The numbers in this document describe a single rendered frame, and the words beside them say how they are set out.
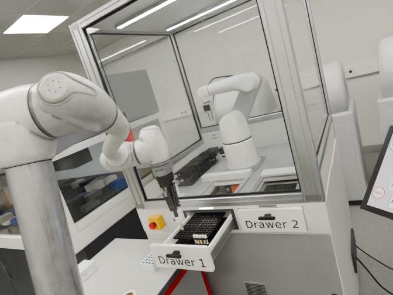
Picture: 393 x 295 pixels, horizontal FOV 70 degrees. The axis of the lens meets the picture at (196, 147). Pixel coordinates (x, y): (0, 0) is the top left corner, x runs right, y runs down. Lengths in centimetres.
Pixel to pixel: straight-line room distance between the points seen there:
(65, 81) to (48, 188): 26
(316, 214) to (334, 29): 324
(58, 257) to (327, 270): 108
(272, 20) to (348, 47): 315
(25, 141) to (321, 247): 115
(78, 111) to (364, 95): 392
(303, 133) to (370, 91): 316
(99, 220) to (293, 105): 139
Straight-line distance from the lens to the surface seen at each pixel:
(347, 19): 422
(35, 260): 77
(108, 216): 201
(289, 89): 111
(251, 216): 133
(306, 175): 120
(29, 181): 73
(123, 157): 116
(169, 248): 125
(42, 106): 66
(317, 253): 138
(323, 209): 126
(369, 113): 433
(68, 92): 63
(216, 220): 137
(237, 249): 149
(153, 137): 115
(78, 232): 189
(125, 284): 147
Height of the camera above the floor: 152
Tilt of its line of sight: 12 degrees down
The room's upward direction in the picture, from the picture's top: 17 degrees counter-clockwise
